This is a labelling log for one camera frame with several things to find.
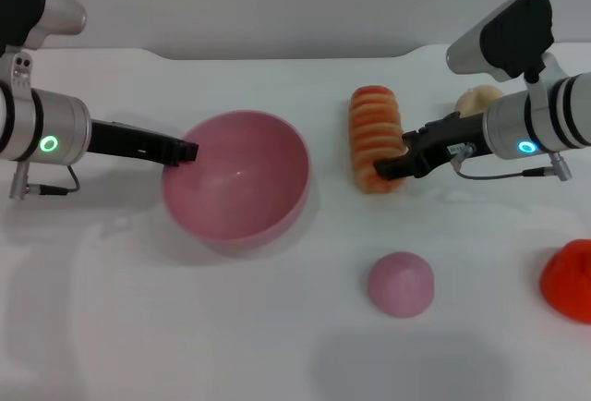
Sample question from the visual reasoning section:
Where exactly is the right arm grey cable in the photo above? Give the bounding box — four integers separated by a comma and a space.
450, 141, 574, 183

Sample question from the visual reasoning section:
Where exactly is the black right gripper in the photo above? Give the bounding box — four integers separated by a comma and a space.
374, 112, 493, 181

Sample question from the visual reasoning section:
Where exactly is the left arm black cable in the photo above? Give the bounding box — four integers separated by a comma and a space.
8, 163, 81, 201

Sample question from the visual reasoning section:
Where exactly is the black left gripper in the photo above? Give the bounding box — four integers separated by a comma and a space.
88, 117, 200, 167

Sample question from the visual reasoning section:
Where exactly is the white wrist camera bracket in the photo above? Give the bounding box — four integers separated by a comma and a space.
523, 49, 565, 100
7, 48, 35, 95

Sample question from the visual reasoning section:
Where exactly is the beige round bread bun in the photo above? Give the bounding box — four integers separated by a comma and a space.
454, 84, 505, 115

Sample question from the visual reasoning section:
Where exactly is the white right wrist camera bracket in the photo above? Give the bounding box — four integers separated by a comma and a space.
523, 49, 565, 100

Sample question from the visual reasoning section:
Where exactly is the pink plastic bowl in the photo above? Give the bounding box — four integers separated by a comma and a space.
161, 109, 311, 257

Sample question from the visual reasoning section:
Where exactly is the orange striped bread roll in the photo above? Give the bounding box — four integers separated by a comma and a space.
348, 85, 412, 196

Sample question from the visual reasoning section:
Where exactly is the red pleated bun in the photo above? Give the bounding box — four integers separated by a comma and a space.
539, 238, 591, 325

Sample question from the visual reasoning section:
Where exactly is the pink round bun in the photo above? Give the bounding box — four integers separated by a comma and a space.
367, 250, 436, 320

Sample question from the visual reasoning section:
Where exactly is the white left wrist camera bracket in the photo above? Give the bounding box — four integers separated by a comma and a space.
7, 48, 35, 95

